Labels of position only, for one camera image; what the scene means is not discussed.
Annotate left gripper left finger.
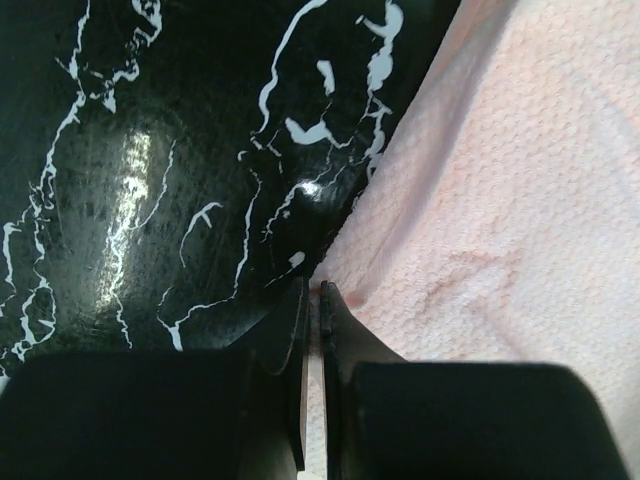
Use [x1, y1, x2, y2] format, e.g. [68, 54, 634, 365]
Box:
[1, 278, 309, 479]

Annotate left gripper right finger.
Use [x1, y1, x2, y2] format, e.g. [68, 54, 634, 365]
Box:
[320, 282, 628, 479]

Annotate pale pink towel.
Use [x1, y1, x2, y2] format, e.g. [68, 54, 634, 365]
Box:
[311, 1, 639, 478]

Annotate black marble pattern mat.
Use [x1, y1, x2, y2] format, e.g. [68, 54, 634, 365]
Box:
[1, 1, 459, 379]

